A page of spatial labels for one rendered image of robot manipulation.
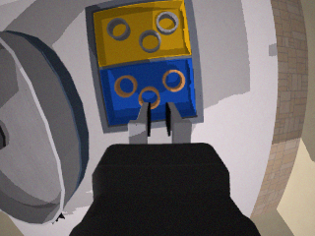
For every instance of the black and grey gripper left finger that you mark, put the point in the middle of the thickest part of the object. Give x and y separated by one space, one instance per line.
137 129

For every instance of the blue and yellow divided bin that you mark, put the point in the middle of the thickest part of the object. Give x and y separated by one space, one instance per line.
115 111

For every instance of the bronze bushing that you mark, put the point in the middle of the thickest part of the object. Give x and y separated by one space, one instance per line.
181 84
153 105
119 91

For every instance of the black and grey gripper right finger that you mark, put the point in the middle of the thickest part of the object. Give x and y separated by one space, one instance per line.
177 128

